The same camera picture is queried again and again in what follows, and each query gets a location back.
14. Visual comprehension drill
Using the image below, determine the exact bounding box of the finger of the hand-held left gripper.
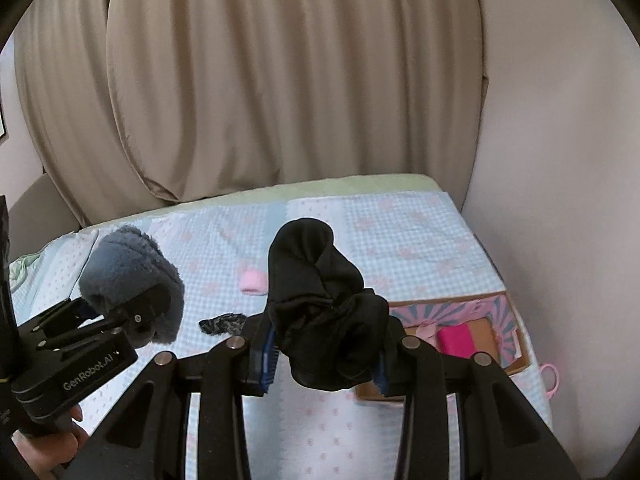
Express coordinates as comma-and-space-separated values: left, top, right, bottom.
17, 282, 174, 333
39, 310, 157, 352

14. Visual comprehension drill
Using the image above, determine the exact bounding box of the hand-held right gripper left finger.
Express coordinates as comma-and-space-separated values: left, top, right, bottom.
64, 314, 277, 480

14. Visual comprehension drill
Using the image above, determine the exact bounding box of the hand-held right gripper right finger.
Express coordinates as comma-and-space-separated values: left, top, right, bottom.
371, 316, 583, 480

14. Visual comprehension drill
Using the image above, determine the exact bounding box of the grey fuzzy soft item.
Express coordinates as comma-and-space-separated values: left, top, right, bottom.
78, 225, 186, 347

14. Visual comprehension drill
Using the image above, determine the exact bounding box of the black cloth garment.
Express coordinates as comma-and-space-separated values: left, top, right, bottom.
268, 218, 391, 391

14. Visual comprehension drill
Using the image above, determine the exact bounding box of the person's left hand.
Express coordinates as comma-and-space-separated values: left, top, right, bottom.
11, 404, 92, 480

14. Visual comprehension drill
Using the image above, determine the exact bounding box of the black lace cloth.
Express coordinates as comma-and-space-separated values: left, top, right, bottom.
198, 313, 247, 337

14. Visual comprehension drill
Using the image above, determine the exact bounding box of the pale pink small cloth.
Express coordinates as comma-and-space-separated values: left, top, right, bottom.
407, 321, 441, 347

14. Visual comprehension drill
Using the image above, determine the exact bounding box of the bright pink folded cloth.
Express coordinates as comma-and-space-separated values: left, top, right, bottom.
436, 324, 477, 360

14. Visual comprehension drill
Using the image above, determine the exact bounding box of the pink rolled sock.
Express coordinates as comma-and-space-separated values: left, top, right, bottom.
239, 268, 270, 296

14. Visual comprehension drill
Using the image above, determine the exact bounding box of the patterned cardboard box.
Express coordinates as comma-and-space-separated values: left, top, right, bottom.
354, 291, 532, 403

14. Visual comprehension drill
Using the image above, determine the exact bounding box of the blue checkered bed sheet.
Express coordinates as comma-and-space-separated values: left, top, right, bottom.
9, 189, 553, 480

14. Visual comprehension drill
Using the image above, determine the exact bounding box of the green mattress cover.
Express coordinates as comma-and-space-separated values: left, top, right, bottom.
7, 174, 448, 291

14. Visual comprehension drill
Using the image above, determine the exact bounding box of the beige curtain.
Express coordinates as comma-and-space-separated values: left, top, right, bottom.
11, 0, 490, 227

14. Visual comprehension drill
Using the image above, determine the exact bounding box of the pink plastic handle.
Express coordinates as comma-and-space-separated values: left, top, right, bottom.
539, 362, 560, 400

